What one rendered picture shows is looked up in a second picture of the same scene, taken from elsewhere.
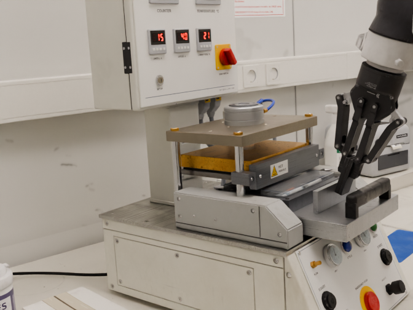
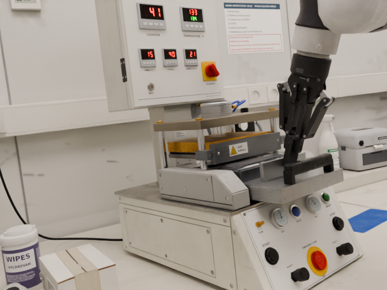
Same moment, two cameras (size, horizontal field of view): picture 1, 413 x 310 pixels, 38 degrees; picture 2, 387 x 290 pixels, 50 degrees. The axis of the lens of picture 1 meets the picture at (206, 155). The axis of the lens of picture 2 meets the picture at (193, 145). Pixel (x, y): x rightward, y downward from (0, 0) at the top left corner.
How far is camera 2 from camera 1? 29 cm
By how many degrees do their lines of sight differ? 12
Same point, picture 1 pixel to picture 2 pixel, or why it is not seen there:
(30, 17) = (82, 56)
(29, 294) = not seen: hidden behind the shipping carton
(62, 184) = (109, 176)
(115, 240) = (125, 211)
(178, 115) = (173, 115)
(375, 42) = (299, 32)
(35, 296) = not seen: hidden behind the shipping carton
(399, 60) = (318, 45)
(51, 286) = not seen: hidden behind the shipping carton
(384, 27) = (304, 19)
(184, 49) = (172, 64)
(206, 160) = (183, 144)
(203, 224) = (177, 194)
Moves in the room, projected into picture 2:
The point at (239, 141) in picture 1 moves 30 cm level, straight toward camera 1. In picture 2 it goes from (198, 125) to (152, 138)
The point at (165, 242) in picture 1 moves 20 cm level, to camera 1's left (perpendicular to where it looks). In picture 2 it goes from (154, 210) to (79, 215)
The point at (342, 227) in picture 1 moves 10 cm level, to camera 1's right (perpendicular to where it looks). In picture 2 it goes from (277, 191) to (332, 187)
